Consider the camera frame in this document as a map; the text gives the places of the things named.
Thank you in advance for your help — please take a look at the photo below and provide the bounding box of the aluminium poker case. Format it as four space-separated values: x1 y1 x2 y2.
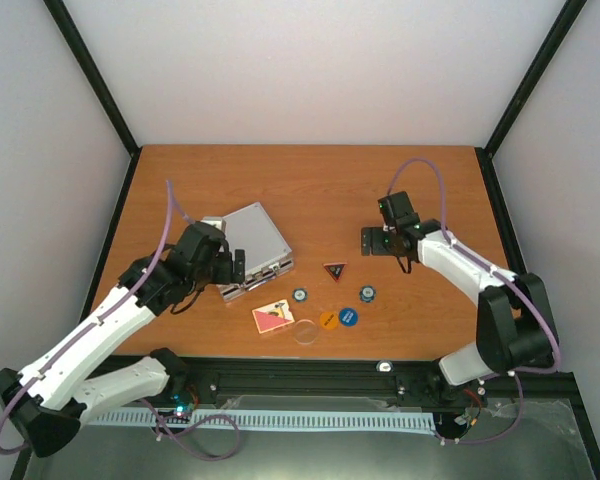
218 202 294 303

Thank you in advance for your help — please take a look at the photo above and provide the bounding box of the triangular all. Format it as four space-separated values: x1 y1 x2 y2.
323 262 347 283

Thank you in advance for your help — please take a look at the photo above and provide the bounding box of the blue green chip stack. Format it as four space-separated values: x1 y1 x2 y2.
359 285 376 303

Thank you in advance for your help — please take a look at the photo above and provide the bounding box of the pink yellow card deck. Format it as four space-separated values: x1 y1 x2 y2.
252 299 295 334

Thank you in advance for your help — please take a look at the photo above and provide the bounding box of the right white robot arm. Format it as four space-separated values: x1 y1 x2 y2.
361 191 561 401

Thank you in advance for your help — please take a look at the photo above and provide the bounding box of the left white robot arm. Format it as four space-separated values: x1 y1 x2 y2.
0 217 245 457

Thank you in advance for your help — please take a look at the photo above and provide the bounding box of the blue small blind button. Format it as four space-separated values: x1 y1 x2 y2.
338 307 359 327

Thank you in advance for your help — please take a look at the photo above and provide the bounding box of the orange big blind button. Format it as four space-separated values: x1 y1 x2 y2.
319 311 340 331

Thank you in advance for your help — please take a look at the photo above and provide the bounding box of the clear round dealer button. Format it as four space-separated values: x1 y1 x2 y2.
293 319 319 346

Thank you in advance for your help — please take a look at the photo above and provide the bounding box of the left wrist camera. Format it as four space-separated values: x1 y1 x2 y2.
201 216 226 233

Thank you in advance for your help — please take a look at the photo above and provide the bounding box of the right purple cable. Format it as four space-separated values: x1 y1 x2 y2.
385 157 564 445

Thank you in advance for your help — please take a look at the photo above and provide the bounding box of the light blue cable duct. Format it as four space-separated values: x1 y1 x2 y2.
87 406 438 435

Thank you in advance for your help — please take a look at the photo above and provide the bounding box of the black aluminium frame rail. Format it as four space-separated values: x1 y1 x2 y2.
44 352 581 412

